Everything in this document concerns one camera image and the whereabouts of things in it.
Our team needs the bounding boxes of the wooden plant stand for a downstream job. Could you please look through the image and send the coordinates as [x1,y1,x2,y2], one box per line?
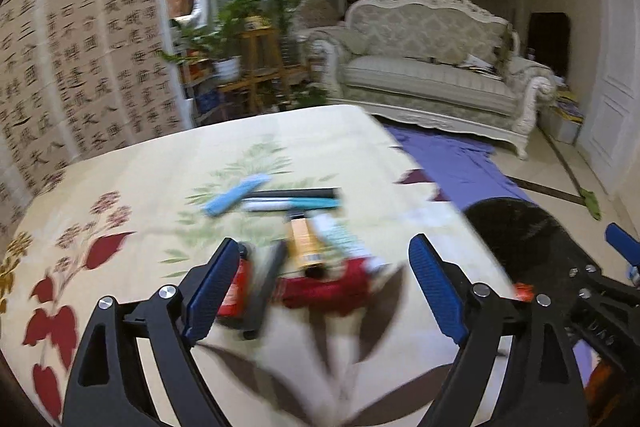
[219,27,308,115]

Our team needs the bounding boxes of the white green printed sachet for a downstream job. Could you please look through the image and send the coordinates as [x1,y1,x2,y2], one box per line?
[310,211,387,275]

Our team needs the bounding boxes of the floral cream tablecloth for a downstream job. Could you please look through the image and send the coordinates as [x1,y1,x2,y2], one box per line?
[1,106,513,426]

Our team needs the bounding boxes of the purple floor cloth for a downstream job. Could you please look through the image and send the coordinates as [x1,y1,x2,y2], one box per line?
[384,123,597,388]

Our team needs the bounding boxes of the white panel door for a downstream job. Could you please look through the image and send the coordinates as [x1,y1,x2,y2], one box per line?
[577,0,639,196]

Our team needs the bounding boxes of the red label dark bottle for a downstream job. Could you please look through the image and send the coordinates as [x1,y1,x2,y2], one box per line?
[218,243,253,320]

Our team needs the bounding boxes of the green cloth on floor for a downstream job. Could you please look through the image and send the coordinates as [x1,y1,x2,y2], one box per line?
[579,187,602,221]

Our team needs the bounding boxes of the calligraphy folding screen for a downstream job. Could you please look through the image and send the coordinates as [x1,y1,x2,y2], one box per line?
[1,0,191,239]

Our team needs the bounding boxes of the red wrapper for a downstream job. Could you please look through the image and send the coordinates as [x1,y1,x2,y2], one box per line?
[274,258,371,317]

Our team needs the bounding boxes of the blue packet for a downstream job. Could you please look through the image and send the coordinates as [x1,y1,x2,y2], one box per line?
[203,173,271,217]

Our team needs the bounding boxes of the box with colourful papers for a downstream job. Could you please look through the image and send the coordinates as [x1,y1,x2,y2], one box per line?
[539,89,584,145]

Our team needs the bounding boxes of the white teal stick packet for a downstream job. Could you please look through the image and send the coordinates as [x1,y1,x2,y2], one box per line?
[240,197,341,212]

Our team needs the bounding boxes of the dark cabinet by wall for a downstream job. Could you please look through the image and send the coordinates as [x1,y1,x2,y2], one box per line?
[526,12,570,77]

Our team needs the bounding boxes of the green plant white pot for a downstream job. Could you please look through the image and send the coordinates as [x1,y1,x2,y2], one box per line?
[158,0,303,65]

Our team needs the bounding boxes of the papers on sofa seat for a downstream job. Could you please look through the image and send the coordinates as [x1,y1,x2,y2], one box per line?
[457,54,502,80]

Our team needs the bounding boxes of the yellow label dark bottle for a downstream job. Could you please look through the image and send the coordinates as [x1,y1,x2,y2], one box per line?
[286,210,326,280]

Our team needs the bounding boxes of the ornate white grey sofa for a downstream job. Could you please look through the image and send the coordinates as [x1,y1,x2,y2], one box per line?
[297,0,556,159]

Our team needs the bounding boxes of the black lined trash bin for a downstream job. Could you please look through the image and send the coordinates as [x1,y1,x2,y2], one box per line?
[463,197,596,301]

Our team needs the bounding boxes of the black long stick packet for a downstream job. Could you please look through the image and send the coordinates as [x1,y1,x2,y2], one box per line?
[247,187,340,199]

